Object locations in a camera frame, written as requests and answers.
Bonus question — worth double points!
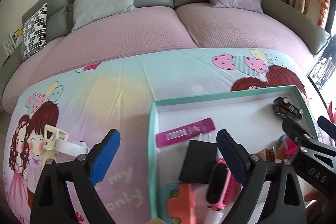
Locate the blue and salmon case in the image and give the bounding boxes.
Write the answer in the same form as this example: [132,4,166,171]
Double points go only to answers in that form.
[157,183,210,223]

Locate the person's hand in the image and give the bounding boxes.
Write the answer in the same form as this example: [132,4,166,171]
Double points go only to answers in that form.
[303,188,334,219]

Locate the white smart watch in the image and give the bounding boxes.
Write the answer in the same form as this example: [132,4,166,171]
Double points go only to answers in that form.
[54,139,89,157]

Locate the pink sofa cover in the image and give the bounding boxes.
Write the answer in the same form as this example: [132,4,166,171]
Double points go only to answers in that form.
[1,3,314,113]

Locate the black white patterned pillow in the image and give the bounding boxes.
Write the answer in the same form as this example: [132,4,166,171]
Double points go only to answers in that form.
[21,3,48,61]

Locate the gold patterned lighter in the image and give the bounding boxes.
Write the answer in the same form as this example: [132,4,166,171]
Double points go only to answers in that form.
[257,147,276,162]

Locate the teal shallow box tray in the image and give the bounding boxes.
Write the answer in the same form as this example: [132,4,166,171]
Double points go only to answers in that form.
[148,86,327,217]

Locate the cartoon couple bed sheet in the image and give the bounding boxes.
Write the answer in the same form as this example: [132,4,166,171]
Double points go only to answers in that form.
[6,48,318,223]

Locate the books on side shelf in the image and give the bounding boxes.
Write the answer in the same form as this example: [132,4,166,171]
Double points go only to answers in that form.
[3,28,23,56]

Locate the black toy car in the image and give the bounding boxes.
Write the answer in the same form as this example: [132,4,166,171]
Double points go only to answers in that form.
[273,97,304,121]

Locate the cream hair claw clip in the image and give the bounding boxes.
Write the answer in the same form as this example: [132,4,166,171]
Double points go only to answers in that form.
[42,124,69,159]

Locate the pink smart watch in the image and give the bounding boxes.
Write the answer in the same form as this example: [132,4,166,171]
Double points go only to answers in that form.
[206,158,241,211]

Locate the magenta lighter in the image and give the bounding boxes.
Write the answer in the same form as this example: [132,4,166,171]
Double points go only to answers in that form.
[155,118,215,148]

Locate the black power adapter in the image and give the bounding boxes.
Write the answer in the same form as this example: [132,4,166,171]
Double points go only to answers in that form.
[179,140,217,184]

